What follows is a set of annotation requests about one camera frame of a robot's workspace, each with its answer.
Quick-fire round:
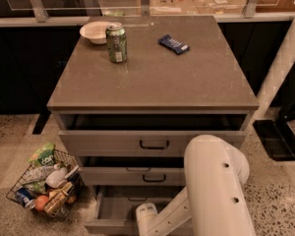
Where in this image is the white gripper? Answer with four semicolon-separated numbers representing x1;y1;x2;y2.
136;203;158;229

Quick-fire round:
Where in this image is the grey bottom drawer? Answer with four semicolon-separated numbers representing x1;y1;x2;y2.
85;186;194;236

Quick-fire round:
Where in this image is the grey drawer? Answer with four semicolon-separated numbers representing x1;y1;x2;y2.
60;114;245;157
85;186;194;236
80;156;185;186

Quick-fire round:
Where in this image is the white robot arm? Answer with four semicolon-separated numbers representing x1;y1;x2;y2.
136;135;257;236

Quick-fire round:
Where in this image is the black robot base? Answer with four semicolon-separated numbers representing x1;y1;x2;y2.
253;100;295;161

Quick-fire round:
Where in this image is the grey middle drawer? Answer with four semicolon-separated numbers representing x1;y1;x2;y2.
80;156;185;186

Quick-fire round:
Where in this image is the grey top drawer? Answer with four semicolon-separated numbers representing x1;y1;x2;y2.
60;114;245;157

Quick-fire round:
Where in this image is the grey drawer cabinet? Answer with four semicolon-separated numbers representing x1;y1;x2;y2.
46;15;261;236

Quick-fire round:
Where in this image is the brown snack box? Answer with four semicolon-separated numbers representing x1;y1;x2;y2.
43;182;73;215

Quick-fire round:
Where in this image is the white plastic bottle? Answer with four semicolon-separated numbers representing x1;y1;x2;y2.
45;164;68;189

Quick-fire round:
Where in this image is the orange fruit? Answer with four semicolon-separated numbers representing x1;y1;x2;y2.
34;195;49;211

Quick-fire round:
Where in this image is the green chip bag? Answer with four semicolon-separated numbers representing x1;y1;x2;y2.
28;143;55;166

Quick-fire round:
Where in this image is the clear water bottle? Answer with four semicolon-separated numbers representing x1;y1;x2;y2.
24;164;60;182

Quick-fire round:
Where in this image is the blue soda can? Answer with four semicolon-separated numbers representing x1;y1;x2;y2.
15;188;35;209

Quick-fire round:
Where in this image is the dark blue snack packet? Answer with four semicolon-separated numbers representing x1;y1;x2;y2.
157;34;190;55

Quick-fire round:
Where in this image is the green soda can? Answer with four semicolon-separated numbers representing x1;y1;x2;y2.
105;23;127;63

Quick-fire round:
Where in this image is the white bowl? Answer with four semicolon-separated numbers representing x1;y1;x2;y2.
80;21;109;44

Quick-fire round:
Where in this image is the left cardboard box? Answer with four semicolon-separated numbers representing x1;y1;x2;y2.
149;0;198;15

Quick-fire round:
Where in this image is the black wire basket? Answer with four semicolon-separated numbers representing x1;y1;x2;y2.
6;148;83;219

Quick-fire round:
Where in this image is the metal railing frame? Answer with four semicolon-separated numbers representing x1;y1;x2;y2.
0;0;295;27

